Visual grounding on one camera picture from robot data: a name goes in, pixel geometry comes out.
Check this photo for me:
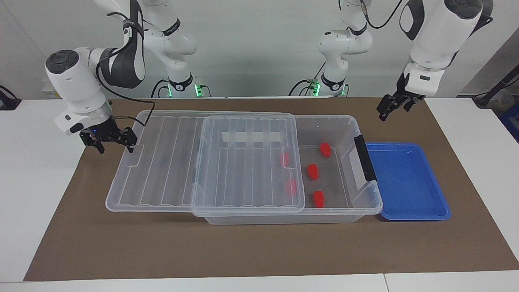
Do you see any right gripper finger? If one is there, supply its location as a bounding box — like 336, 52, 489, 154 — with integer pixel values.
118, 127, 137, 154
81, 136, 105, 155

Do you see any clear ribbed plastic lid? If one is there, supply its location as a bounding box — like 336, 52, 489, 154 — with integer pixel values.
105, 109, 306, 213

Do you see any white base connector box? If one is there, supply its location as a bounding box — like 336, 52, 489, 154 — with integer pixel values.
306, 78, 322, 97
194, 77, 210, 98

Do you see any blue plastic tray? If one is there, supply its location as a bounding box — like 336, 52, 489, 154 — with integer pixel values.
365, 142, 452, 221

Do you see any clear plastic storage box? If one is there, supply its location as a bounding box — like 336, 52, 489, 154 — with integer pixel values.
195, 115, 384, 225

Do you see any black stand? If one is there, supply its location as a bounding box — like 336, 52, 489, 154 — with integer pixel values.
472, 65, 519, 108

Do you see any black clamp object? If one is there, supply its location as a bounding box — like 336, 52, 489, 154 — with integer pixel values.
0, 85, 21, 111

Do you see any blue crate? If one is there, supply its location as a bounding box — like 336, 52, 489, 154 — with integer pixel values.
499, 101, 519, 143

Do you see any brown table mat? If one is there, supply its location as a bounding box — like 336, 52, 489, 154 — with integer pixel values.
24, 97, 519, 281

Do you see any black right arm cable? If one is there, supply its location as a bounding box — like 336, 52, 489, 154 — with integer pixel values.
95, 0, 157, 126

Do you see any black box latch handle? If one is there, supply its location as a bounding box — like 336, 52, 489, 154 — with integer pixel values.
354, 135, 377, 182

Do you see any black base cable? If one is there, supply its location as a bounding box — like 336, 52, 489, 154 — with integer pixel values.
151, 78, 170, 99
289, 61, 327, 97

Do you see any white wall power outlet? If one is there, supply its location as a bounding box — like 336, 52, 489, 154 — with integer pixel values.
43, 79, 61, 99

